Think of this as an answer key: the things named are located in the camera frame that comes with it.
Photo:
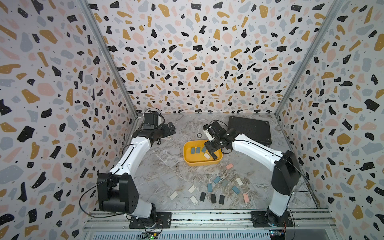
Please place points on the black eraser bottom middle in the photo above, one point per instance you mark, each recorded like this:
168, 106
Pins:
213, 198

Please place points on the black hard case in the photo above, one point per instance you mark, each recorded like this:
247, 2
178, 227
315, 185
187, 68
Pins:
257, 130

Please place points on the black eraser bottom left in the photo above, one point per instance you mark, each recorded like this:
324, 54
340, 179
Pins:
203, 196

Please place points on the black eraser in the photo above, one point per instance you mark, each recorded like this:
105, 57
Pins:
213, 198
221, 199
203, 196

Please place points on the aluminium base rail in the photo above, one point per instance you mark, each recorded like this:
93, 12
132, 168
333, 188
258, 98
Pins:
309, 224

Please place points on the black eraser bottom right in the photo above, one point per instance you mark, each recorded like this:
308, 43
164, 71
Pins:
221, 199

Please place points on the grey eraser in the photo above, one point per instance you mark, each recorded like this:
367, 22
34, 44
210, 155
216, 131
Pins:
224, 183

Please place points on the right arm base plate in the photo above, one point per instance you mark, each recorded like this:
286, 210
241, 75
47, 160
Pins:
263, 219

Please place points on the white eraser bottom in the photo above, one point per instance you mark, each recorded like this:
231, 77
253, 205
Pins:
194, 200

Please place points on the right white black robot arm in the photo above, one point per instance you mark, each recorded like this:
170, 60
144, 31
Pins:
283, 165

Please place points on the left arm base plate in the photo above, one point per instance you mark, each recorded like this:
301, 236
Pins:
162, 220

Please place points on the yellow plastic storage box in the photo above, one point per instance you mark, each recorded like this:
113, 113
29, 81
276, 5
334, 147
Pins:
195, 160

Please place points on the pink eraser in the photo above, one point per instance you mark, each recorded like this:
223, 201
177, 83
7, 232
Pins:
246, 198
229, 166

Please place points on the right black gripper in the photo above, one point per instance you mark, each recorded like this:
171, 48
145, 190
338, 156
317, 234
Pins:
210, 149

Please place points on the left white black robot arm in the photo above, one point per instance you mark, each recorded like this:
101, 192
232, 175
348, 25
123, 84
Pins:
117, 192

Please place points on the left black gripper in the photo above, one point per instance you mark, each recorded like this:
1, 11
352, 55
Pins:
167, 132

